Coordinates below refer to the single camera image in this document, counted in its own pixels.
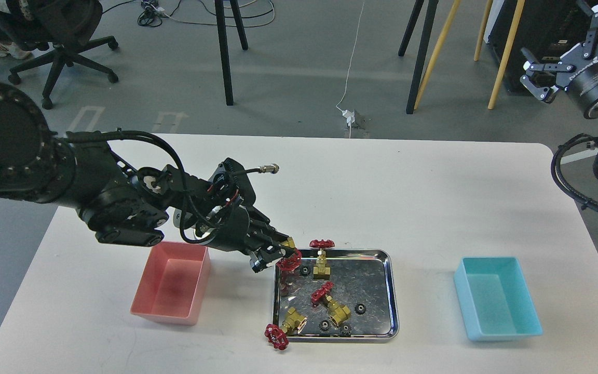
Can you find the person's white sneaker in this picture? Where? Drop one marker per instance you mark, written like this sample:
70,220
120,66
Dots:
14,51

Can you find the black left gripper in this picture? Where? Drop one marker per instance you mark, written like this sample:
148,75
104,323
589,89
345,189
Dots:
247,230

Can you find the brass valve tray centre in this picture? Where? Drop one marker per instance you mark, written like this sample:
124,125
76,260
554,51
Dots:
338,312

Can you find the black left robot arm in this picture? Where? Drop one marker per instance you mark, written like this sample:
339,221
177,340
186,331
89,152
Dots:
122,183

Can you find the shiny metal tray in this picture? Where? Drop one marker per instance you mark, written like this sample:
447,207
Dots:
359,276

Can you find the black cabinet box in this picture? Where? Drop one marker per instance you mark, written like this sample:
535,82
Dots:
547,28

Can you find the brass valve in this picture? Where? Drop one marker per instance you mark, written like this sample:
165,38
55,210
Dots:
278,335
291,263
321,269

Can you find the black tripod leg pair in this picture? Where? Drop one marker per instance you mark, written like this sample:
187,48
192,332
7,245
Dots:
422,47

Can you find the wooden yellow stand leg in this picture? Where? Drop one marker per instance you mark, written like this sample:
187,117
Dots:
436,52

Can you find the black stand legs top centre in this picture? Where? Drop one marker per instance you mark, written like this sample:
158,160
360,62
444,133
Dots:
219,8

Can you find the black office chair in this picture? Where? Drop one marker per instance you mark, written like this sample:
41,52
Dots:
63,29

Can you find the brass valve at tray edge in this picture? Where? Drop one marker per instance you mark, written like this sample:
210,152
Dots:
278,335

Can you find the brass valve at tray top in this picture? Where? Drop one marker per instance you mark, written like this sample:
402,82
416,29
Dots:
321,269

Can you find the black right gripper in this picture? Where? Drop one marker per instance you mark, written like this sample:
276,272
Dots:
577,76

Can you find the light blue plastic box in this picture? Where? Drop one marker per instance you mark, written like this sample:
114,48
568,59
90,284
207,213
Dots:
495,300

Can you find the white power adapter with cable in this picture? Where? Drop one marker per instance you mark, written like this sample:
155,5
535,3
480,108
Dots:
349,115

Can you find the pink plastic box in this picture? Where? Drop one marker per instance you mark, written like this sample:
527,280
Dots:
173,284

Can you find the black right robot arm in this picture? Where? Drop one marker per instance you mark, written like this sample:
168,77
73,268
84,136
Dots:
584,201

